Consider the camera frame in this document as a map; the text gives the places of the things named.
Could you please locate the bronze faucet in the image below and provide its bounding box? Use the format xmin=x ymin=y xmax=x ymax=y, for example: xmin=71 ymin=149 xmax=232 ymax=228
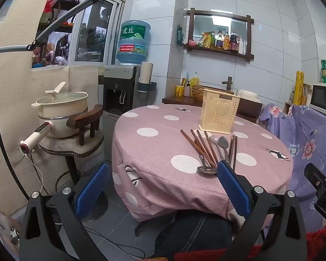
xmin=222 ymin=76 xmax=234 ymax=91

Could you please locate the glass pot lid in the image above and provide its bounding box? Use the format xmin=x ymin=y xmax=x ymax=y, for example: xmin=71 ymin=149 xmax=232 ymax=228
xmin=35 ymin=82 xmax=89 ymax=105

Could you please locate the person's jeans leg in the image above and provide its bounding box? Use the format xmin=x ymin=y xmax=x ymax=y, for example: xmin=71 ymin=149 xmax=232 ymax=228
xmin=152 ymin=211 xmax=234 ymax=261

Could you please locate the dark soy sauce bottle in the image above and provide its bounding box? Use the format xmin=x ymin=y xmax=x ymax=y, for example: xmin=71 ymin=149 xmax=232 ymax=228
xmin=229 ymin=31 xmax=240 ymax=53

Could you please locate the grey water dispenser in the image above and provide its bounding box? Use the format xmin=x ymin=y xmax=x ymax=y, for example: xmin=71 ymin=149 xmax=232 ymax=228
xmin=102 ymin=65 xmax=141 ymax=155

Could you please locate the blue water jug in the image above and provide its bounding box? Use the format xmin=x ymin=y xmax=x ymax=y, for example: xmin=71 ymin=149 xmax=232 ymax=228
xmin=116 ymin=20 xmax=151 ymax=66

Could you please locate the purple label bottle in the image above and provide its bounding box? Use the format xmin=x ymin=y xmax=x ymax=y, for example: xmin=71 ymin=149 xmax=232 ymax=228
xmin=215 ymin=30 xmax=224 ymax=50

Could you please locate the white and brown rice cooker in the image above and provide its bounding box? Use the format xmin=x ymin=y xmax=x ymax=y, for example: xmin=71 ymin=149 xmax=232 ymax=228
xmin=235 ymin=89 xmax=263 ymax=119

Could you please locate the woven pattern basin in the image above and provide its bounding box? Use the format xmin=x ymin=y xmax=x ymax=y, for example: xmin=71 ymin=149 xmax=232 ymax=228
xmin=191 ymin=84 xmax=207 ymax=100

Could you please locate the window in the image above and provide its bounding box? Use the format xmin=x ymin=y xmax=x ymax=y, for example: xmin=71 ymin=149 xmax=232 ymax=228
xmin=31 ymin=0 xmax=125 ymax=68

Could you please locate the dark wooden counter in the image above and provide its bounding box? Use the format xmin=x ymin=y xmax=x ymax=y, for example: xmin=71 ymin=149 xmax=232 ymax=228
xmin=162 ymin=96 xmax=257 ymax=123

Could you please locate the white microwave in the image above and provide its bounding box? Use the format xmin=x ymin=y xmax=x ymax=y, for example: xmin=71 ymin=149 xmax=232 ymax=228
xmin=310 ymin=83 xmax=326 ymax=119

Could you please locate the yellow roll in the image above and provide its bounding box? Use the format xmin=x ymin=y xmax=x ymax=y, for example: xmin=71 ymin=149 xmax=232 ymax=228
xmin=293 ymin=71 xmax=305 ymax=106

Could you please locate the white paper cup stack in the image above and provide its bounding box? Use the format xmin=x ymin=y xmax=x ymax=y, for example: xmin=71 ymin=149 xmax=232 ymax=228
xmin=139 ymin=62 xmax=154 ymax=85

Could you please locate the cream plastic utensil holder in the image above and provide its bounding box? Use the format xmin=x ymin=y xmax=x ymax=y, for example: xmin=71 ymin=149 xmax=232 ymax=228
xmin=198 ymin=88 xmax=241 ymax=134

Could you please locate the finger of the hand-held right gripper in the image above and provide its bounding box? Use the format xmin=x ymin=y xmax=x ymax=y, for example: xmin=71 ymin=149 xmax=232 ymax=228
xmin=304 ymin=163 xmax=326 ymax=193

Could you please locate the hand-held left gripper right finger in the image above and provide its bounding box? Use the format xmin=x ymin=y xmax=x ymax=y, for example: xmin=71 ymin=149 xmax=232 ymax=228
xmin=217 ymin=160 xmax=307 ymax=261

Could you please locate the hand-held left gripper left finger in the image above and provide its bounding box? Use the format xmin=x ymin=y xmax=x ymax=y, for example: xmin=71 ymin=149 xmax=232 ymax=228
xmin=19 ymin=163 xmax=110 ymax=261

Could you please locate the cream electric pot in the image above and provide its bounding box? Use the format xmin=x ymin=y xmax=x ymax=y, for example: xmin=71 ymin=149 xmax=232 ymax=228
xmin=20 ymin=91 xmax=89 ymax=154

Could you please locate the blue cup holder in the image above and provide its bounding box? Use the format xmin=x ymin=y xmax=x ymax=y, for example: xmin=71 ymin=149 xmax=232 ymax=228
xmin=138 ymin=82 xmax=157 ymax=97

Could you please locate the pink polka dot tablecloth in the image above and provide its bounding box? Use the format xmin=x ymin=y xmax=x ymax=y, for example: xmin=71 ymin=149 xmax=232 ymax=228
xmin=111 ymin=105 xmax=294 ymax=229

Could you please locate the green hanging packet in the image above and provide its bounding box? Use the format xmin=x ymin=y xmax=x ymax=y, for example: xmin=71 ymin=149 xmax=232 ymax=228
xmin=176 ymin=25 xmax=185 ymax=47

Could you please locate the pale pink spoon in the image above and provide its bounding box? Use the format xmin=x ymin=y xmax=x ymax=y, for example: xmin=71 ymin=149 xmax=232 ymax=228
xmin=210 ymin=135 xmax=225 ymax=161

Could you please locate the white cable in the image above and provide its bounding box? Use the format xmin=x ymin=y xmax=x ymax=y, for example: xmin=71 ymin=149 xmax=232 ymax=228
xmin=22 ymin=147 xmax=48 ymax=193

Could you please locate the wooden framed mirror shelf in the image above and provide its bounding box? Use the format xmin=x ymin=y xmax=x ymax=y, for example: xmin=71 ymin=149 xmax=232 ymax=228
xmin=183 ymin=8 xmax=254 ymax=60

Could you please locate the wooden chair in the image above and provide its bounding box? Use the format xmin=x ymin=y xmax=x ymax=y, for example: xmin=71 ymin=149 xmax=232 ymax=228
xmin=39 ymin=129 xmax=109 ymax=222

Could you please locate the yellow seasoning packet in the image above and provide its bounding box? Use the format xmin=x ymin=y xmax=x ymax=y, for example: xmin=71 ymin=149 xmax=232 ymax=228
xmin=197 ymin=32 xmax=211 ymax=48

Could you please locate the brown wooden chopstick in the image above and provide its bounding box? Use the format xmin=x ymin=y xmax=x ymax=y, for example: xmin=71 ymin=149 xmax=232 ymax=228
xmin=204 ymin=131 xmax=221 ymax=162
xmin=190 ymin=129 xmax=216 ymax=167
xmin=180 ymin=130 xmax=216 ymax=169
xmin=196 ymin=130 xmax=218 ymax=167

